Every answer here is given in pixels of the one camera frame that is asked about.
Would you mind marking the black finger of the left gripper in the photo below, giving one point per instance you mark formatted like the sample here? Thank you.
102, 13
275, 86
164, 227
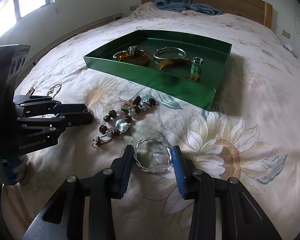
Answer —
75, 119

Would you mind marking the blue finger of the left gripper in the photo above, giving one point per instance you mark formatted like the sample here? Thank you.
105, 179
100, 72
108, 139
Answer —
70, 108

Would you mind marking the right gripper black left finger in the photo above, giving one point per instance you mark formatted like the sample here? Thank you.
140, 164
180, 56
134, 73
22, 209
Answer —
122, 168

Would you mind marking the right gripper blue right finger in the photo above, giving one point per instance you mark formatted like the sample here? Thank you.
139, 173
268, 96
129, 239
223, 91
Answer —
183, 174

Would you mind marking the twisted silver bangle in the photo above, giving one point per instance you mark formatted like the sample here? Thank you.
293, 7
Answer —
153, 155

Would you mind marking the amber glass bangle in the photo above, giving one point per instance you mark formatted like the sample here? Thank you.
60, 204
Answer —
140, 57

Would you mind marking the thin silver bangle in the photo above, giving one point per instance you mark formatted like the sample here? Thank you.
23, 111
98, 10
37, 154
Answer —
169, 53

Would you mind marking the wide dark metal bangle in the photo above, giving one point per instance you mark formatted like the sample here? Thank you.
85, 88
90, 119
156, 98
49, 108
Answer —
181, 67

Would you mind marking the floral bed quilt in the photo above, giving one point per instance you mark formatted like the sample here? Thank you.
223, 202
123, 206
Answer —
252, 131

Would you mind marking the green shallow tray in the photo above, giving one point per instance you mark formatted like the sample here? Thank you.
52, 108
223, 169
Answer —
211, 54

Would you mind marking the blue folded blanket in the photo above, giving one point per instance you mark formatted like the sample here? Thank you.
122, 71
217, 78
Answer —
182, 5

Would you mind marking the small item on nightstand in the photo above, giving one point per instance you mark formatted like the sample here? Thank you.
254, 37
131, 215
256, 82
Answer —
289, 47

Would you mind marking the wall socket plate left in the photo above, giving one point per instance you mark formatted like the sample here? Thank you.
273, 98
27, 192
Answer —
134, 7

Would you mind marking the wall socket plate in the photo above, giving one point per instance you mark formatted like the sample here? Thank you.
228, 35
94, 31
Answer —
286, 34
134, 7

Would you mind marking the wall socket plate right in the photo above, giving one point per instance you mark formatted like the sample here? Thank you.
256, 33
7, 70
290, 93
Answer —
286, 34

